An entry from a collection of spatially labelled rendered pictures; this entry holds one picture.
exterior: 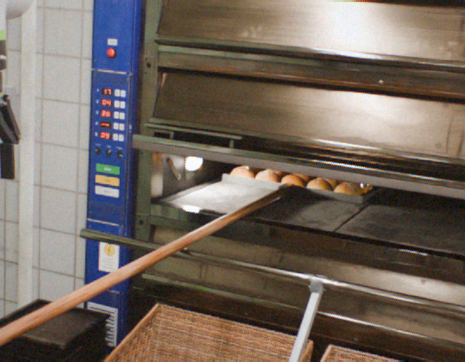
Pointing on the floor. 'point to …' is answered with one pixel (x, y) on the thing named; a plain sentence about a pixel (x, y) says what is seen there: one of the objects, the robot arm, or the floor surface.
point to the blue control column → (114, 26)
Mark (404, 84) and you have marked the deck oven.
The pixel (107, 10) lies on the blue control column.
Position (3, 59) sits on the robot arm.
